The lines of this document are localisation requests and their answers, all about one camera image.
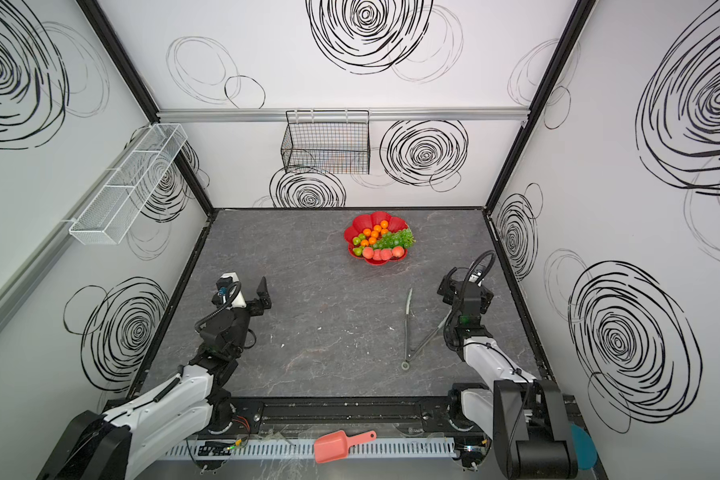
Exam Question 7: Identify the metal kitchen tongs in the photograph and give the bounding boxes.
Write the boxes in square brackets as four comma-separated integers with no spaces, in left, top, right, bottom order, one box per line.
[400,288,450,372]

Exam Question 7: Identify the white slotted cable duct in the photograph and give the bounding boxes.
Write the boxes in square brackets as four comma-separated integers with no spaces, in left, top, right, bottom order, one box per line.
[161,437,458,462]

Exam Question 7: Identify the green fake grape bunch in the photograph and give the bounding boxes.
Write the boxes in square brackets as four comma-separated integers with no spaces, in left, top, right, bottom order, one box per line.
[372,228,415,250]

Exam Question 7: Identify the teal and white container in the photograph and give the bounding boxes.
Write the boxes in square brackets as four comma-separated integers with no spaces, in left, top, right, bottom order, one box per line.
[570,424,598,471]

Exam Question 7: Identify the red flower-shaped fruit bowl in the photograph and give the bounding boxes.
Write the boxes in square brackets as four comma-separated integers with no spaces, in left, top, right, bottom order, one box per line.
[344,211,409,266]

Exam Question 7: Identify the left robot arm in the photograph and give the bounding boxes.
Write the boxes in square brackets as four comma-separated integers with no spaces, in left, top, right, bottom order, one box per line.
[38,272,272,479]

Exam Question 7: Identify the black wire basket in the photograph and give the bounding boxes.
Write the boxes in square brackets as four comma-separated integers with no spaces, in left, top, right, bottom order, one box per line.
[280,109,371,175]

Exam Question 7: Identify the pink plastic scoop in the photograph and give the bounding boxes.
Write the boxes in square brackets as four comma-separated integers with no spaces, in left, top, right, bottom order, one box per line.
[313,430,378,464]

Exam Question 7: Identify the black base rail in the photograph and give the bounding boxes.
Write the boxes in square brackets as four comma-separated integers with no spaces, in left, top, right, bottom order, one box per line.
[98,395,583,434]

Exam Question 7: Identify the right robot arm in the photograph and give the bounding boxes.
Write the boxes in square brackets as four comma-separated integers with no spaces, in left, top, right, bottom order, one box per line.
[438,267,579,479]

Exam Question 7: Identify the white wire shelf basket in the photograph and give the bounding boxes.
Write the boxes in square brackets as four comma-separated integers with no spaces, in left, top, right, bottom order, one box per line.
[68,123,189,245]

